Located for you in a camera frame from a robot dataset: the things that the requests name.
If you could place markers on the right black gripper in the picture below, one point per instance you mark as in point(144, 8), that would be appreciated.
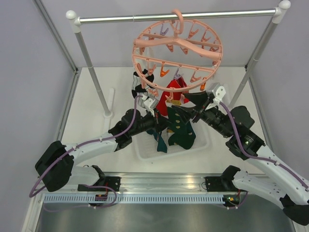
point(199, 98)

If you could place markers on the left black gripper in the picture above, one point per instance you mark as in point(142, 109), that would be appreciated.
point(161, 123)

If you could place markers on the green patterned sock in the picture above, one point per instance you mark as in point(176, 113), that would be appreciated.
point(177, 123)

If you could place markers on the teal reindeer sock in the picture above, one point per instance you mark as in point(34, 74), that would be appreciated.
point(184, 137)

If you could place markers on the teal sock front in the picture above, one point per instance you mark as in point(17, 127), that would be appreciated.
point(161, 145)

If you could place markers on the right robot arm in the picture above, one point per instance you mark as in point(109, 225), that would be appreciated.
point(289, 190)

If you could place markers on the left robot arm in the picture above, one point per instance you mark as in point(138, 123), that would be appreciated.
point(59, 166)

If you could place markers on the pink round clip hanger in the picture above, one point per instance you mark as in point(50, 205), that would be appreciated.
point(191, 45)

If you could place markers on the white plastic basket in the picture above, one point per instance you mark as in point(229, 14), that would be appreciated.
point(146, 145)

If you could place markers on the red sock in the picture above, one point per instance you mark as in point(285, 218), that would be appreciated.
point(177, 98)

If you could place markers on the purple clothes peg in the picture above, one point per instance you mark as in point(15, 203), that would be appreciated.
point(163, 31)
point(177, 75)

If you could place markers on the black white striped sock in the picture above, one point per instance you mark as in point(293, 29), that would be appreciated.
point(138, 90)

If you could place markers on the orange clothes peg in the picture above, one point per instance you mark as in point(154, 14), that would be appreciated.
point(162, 71)

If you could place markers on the metal clothes rack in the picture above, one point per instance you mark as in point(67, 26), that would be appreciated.
point(276, 13)

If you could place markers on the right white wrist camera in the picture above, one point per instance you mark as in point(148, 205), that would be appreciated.
point(218, 92)

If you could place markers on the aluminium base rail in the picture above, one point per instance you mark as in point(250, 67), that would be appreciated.
point(161, 183)

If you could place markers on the white slotted cable duct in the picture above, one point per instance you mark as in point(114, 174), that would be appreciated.
point(135, 198)

